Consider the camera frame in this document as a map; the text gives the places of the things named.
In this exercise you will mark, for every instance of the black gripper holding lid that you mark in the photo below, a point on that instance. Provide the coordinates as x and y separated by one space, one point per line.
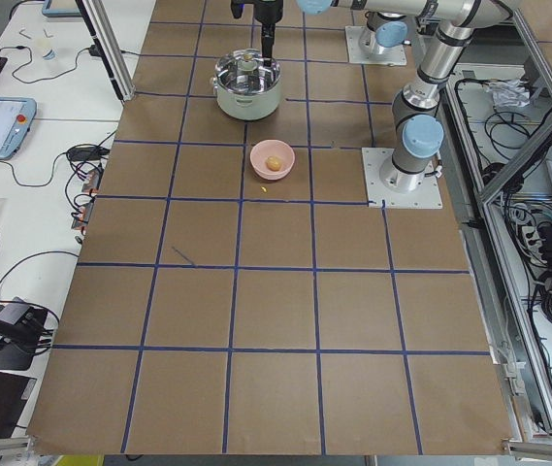
268 11

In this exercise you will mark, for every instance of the glass pot lid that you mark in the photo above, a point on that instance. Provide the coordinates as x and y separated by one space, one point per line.
245 72

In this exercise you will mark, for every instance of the brown egg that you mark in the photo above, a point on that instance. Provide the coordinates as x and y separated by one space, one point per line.
273 163

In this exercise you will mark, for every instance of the pale green cooking pot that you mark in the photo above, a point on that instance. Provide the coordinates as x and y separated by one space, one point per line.
247 107

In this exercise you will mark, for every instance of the pink bowl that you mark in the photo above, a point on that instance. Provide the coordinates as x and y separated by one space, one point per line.
262 150

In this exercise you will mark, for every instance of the paper cup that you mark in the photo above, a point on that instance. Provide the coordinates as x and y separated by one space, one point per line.
45 48

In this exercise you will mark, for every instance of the black power adapter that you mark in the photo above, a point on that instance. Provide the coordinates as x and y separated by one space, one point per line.
86 153

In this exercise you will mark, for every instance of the crumpled paper ball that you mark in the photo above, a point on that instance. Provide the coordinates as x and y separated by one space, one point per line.
509 94

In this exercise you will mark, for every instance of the aluminium frame post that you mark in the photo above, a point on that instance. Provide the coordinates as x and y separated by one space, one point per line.
100 29

